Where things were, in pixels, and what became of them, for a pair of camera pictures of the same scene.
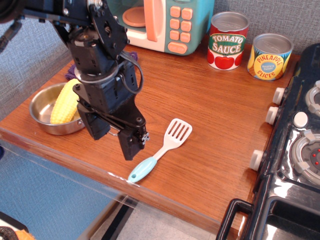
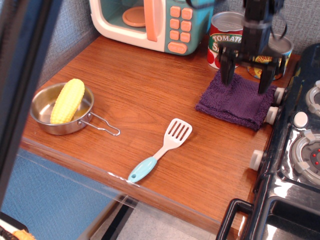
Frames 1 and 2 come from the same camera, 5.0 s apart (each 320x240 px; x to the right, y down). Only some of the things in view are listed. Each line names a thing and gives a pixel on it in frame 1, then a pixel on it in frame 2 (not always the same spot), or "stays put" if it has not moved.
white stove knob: x=271 y=114 stays put
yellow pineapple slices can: x=269 y=58 stays put
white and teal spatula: x=178 y=131 stays put
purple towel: x=70 y=73 → x=240 y=101
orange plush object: x=23 y=235 stays put
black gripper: x=114 y=96 → x=253 y=48
